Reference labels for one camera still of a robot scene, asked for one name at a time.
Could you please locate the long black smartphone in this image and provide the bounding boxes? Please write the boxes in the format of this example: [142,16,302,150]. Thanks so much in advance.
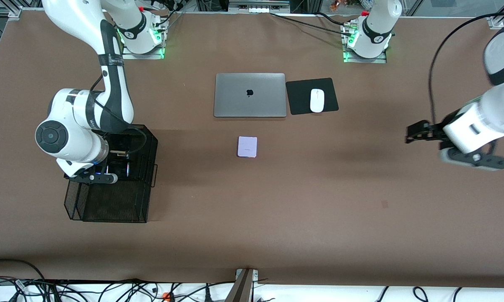
[109,133,132,175]

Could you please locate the silver closed laptop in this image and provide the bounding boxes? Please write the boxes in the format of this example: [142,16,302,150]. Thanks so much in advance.
[214,73,286,118]

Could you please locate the lavender flip phone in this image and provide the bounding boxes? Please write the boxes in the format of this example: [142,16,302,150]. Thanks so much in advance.
[237,136,258,159]

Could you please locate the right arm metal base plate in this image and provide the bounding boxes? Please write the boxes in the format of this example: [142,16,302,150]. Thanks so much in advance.
[121,17,165,60]

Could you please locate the black base cable bundle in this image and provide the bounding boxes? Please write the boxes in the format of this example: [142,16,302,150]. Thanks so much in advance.
[151,0,184,30]

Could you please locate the short black base cable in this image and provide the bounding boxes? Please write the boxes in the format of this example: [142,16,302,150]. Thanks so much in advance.
[315,12,354,27]

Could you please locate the thick black floor cable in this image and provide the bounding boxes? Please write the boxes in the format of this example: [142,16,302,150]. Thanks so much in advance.
[0,259,47,281]

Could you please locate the black frame post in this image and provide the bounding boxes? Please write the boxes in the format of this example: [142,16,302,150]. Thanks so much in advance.
[195,0,229,13]

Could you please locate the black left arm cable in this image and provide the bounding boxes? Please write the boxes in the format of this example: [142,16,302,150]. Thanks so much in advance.
[428,12,504,126]

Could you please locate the black mouse pad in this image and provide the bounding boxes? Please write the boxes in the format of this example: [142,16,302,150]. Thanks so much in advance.
[286,78,339,115]

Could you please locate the long black base cable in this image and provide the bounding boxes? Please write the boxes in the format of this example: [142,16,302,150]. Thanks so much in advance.
[270,13,353,36]

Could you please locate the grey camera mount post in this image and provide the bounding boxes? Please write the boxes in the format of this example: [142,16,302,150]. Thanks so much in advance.
[225,268,259,302]

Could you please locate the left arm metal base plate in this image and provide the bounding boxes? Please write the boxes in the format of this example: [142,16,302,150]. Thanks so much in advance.
[342,21,387,64]

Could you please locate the white computer mouse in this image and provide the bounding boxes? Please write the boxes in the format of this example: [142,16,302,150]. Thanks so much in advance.
[310,89,325,113]

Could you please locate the black mesh two-tier tray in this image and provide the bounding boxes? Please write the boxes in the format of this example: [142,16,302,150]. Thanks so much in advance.
[63,124,159,223]

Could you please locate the white power strip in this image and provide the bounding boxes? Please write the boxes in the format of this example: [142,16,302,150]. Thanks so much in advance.
[229,0,290,14]

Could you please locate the aluminium frame rail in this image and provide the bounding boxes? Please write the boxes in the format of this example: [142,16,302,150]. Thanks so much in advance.
[0,0,41,20]

